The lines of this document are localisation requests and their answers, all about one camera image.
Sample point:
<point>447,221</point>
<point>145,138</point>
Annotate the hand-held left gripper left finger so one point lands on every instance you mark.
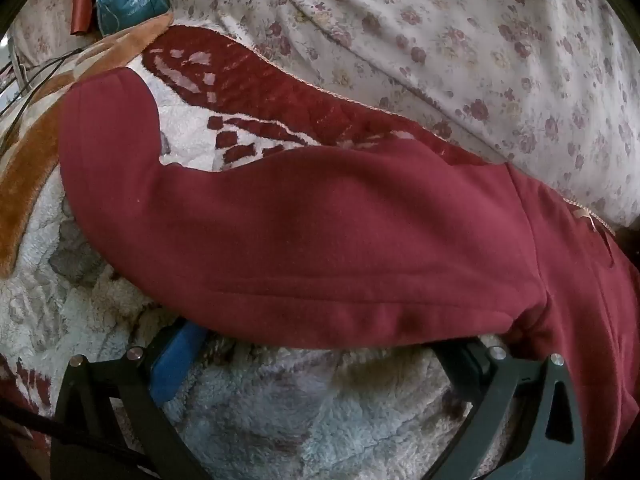
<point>176,362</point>

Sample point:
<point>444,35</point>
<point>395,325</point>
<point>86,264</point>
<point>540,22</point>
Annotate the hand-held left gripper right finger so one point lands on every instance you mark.
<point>481,366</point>

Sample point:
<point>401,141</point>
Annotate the maroon fleece pants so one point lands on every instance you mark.
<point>325,225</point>

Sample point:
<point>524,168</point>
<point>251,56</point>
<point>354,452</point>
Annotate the plush patterned blanket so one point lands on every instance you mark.
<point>280,410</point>

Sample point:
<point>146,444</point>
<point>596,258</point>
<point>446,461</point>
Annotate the floral quilt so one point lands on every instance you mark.
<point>450,35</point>

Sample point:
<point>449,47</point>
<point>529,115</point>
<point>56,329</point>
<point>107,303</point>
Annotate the floral cloth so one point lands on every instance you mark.
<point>45,25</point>

